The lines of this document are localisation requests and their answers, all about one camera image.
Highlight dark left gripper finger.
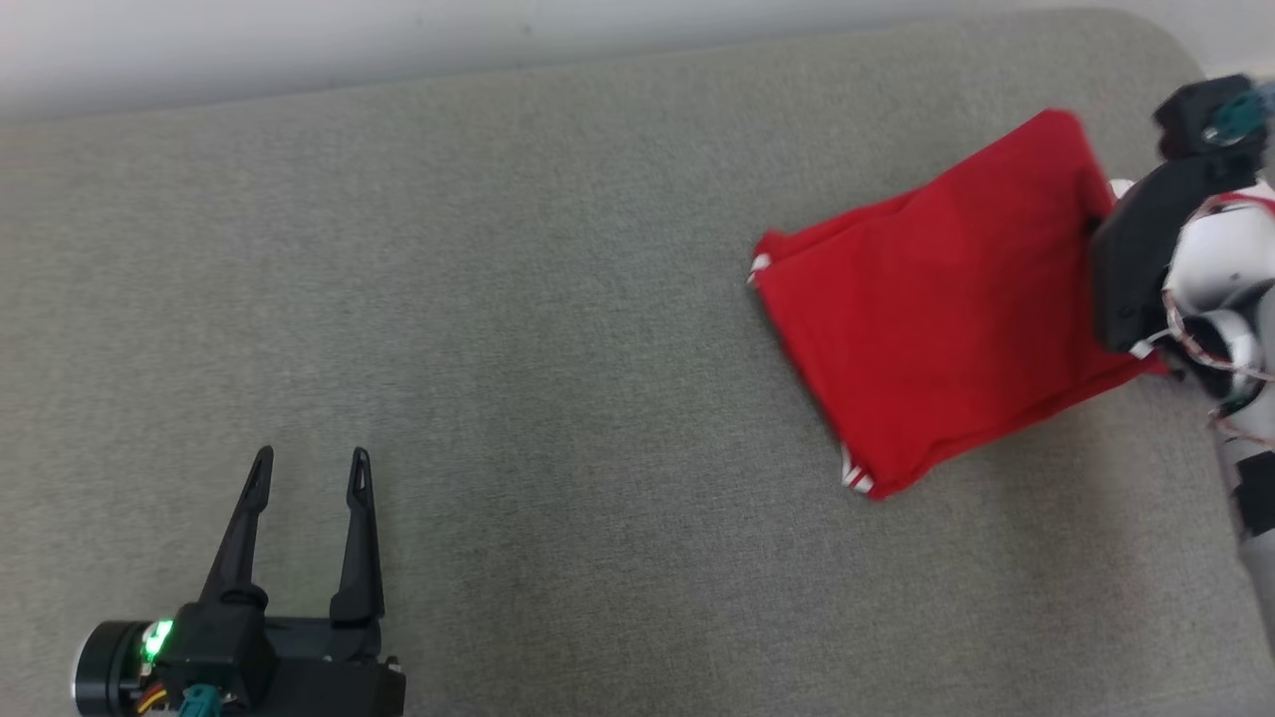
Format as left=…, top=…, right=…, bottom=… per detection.
left=330, top=447, right=386, bottom=627
left=198, top=446, right=276, bottom=605

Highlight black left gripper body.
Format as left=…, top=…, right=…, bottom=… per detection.
left=273, top=617, right=407, bottom=717

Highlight black cylindrical left gripper motor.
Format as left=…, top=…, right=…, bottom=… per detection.
left=72, top=617, right=176, bottom=717

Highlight grey fabric sofa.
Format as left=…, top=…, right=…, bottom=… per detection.
left=0, top=8, right=1275, bottom=717

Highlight red basketball jersey white sleeves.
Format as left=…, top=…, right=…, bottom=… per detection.
left=747, top=108, right=1168, bottom=501

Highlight teal-plug right camera cable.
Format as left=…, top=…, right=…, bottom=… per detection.
left=1203, top=88, right=1275, bottom=146

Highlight red white right arm wires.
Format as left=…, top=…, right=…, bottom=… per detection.
left=1160, top=191, right=1275, bottom=431

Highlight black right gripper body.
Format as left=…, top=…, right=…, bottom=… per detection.
left=1091, top=154, right=1258, bottom=354

